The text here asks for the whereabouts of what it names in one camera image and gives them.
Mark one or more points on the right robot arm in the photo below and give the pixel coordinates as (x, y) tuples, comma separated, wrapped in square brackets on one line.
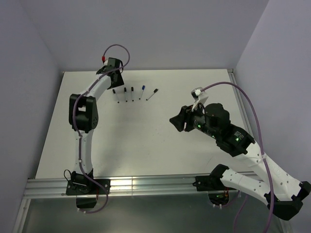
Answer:
[(276, 188)]

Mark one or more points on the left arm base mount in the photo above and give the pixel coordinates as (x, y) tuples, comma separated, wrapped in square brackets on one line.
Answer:
[(87, 194)]

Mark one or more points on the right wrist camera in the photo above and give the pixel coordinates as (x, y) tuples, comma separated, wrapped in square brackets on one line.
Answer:
[(200, 97)]

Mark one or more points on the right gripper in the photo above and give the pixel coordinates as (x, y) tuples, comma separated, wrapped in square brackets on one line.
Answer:
[(185, 114)]

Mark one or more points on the aluminium side rail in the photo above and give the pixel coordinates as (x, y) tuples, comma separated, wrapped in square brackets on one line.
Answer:
[(238, 96)]

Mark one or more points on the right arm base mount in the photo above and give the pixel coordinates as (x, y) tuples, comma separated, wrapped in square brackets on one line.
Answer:
[(218, 194)]

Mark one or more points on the white pen black tip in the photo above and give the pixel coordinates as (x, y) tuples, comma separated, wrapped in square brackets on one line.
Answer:
[(150, 96)]

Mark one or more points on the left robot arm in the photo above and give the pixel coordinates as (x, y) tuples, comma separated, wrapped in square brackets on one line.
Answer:
[(84, 118)]

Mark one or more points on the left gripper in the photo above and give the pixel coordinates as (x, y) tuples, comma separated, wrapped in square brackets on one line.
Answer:
[(119, 82)]

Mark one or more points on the aluminium front rail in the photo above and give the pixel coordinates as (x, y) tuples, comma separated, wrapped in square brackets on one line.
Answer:
[(119, 186)]

